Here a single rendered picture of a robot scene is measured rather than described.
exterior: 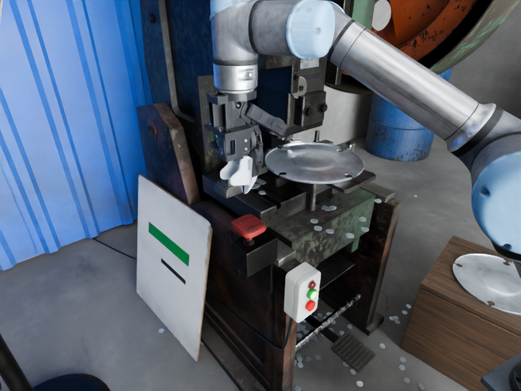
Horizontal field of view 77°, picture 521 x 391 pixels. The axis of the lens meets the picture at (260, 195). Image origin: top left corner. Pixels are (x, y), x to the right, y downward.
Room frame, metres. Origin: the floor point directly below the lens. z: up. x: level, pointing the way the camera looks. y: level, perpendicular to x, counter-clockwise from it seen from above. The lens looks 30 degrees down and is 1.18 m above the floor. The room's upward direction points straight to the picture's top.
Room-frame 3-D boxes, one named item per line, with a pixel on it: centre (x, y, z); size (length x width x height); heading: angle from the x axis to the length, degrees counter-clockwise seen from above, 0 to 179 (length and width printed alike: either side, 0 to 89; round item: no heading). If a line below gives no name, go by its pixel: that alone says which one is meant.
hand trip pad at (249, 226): (0.61, 0.03, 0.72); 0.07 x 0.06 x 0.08; 40
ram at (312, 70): (0.97, -0.10, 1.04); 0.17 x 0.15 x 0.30; 40
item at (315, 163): (0.90, -0.16, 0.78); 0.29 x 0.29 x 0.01
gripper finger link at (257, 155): (0.59, 0.02, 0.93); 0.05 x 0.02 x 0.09; 39
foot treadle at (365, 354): (0.89, -0.16, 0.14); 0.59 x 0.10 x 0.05; 40
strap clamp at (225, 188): (0.89, 0.05, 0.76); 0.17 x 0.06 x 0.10; 130
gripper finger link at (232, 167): (0.60, 0.06, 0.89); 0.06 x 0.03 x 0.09; 129
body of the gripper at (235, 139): (0.59, 0.05, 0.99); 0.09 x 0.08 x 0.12; 129
